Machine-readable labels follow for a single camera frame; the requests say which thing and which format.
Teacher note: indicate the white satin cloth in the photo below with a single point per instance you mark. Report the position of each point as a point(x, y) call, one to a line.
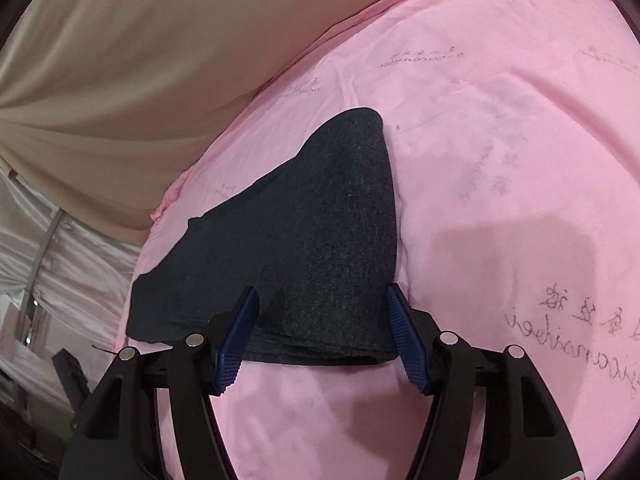
point(75, 270)

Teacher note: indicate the pink printed bed sheet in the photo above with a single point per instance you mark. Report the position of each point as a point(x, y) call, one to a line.
point(500, 135)

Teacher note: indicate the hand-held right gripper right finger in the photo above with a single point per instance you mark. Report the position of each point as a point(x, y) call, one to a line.
point(407, 340)

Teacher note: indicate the dark grey pants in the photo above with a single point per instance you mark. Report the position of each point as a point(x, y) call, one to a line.
point(310, 220)

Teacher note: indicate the black furniture piece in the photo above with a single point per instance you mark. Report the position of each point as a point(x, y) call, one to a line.
point(67, 375)

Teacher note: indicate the beige fabric headboard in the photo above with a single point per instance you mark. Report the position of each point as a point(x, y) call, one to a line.
point(150, 60)

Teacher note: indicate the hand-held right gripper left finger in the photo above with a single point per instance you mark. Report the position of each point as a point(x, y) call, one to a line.
point(238, 340)

